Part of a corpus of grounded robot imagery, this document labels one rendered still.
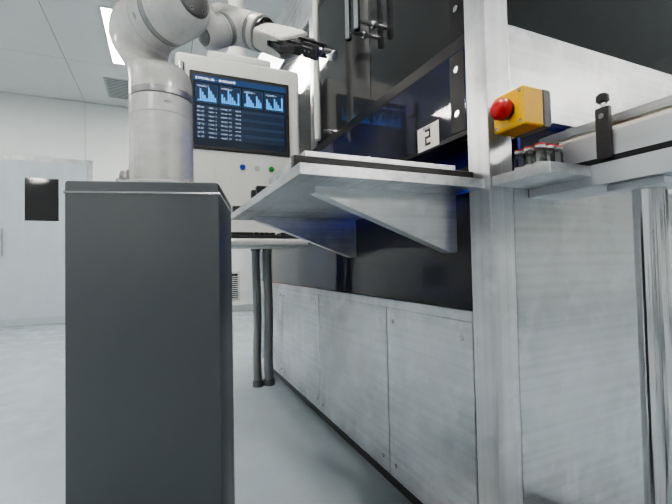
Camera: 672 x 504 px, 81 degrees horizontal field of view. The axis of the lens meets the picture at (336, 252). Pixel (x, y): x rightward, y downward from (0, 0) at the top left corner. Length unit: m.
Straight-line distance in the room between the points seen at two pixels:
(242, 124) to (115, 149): 4.75
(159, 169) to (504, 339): 0.76
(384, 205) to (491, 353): 0.37
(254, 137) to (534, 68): 1.09
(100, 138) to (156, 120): 5.60
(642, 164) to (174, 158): 0.82
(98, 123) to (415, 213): 5.91
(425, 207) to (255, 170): 0.97
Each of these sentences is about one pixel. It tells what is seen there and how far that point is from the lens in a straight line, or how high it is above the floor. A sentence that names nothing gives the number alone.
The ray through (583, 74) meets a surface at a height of 1.14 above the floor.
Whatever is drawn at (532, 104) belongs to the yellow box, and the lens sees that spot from 0.86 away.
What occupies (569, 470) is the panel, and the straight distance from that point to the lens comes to 1.11.
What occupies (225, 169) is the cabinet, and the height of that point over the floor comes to 1.10.
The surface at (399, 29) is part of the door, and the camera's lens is 1.29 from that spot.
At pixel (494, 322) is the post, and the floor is 0.59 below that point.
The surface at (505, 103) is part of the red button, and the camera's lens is 0.83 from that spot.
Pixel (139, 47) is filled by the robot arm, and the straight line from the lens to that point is 0.99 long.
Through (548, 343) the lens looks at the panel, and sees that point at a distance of 0.99.
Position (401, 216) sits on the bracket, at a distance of 0.84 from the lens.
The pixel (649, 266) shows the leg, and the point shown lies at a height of 0.70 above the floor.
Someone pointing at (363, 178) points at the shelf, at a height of 0.86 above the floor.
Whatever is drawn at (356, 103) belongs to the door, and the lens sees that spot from 1.45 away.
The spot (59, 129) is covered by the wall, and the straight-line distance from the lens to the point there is 6.54.
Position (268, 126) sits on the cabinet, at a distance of 1.76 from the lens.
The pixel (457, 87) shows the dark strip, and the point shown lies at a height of 1.10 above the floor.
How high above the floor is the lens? 0.71
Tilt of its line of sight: 2 degrees up
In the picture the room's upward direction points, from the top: 1 degrees counter-clockwise
